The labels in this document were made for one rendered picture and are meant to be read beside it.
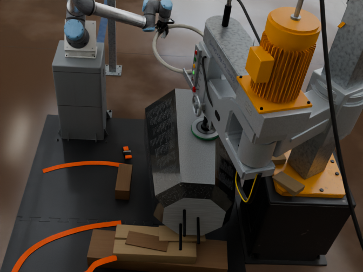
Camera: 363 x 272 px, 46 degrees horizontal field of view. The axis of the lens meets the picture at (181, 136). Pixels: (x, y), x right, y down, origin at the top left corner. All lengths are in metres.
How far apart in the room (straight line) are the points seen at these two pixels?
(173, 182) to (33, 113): 2.14
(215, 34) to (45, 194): 2.06
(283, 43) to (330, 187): 1.47
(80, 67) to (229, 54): 1.65
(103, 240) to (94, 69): 1.39
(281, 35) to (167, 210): 1.50
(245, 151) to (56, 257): 1.76
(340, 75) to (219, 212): 1.16
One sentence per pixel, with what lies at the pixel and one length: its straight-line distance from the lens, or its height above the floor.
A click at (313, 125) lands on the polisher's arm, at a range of 2.55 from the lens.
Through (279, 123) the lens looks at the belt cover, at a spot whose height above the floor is 1.65.
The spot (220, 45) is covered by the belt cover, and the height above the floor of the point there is 1.69.
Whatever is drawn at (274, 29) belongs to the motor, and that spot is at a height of 2.07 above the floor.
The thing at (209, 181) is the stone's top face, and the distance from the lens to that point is 2.83.
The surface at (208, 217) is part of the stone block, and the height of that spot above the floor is 0.57.
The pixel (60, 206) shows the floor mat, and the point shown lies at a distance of 3.71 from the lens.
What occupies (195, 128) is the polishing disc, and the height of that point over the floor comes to 0.87.
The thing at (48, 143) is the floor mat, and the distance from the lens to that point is 4.22.
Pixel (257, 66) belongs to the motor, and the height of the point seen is 1.92.
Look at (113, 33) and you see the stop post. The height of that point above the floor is 0.51.
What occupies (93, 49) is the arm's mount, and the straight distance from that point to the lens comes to 3.74.
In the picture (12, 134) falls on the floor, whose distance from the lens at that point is 4.40.
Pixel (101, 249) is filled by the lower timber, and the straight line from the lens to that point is 3.29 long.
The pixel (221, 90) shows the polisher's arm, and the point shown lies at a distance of 2.62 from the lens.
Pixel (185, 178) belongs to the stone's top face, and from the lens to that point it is 2.82.
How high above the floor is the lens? 2.95
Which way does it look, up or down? 43 degrees down
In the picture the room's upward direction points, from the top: 7 degrees clockwise
